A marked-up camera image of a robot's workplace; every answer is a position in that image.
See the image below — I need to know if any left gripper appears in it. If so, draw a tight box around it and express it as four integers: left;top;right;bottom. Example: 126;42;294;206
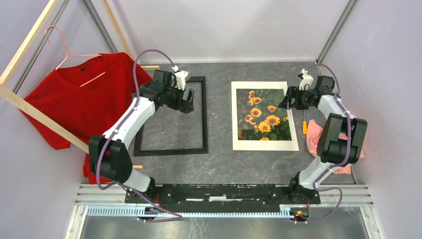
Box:
164;82;195;114

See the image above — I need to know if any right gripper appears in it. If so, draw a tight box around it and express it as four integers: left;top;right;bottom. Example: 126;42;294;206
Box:
278;86;314;110

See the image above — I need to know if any yellow handled screwdriver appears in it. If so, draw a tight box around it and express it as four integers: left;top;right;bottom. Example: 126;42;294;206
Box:
303;111;308;134

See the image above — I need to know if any black picture frame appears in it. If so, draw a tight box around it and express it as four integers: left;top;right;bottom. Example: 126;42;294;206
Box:
133;76;209;157

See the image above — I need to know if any sunflower photo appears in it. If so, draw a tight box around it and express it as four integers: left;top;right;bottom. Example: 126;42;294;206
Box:
236;89;292;141

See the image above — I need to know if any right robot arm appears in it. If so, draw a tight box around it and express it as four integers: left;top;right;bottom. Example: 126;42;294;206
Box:
278;72;367;203

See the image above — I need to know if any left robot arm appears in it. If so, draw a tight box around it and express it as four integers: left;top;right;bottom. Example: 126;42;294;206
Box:
89;70;195;203

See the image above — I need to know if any pink cloth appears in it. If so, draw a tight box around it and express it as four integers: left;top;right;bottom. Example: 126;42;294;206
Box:
307;120;365;175

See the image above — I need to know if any red t-shirt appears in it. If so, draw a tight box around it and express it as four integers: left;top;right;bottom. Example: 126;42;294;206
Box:
21;52;157;185

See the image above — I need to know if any pink clothes hanger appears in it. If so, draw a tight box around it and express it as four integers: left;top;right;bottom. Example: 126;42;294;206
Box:
45;25;106;87

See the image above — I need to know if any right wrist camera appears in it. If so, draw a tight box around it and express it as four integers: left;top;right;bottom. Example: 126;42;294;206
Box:
298;69;314;91

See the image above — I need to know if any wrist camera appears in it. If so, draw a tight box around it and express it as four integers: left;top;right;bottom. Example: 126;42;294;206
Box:
298;69;314;91
171;65;190;90

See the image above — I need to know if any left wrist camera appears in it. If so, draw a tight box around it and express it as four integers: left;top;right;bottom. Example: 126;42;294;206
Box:
171;65;190;90

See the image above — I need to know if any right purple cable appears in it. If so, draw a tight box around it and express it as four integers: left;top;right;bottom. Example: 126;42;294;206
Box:
293;63;353;224

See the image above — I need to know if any purple cable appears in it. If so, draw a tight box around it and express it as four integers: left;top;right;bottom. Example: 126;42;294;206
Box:
293;63;353;224
96;49;184;224

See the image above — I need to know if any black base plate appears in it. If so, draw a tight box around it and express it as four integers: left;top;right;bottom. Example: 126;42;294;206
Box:
144;184;321;213

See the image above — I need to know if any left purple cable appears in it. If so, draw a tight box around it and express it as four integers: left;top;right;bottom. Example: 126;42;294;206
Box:
96;49;184;224

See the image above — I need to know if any white cable duct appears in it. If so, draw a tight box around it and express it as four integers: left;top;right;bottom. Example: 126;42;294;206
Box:
87;206;294;219

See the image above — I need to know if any wooden rack frame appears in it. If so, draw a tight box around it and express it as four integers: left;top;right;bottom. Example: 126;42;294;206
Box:
0;0;161;171

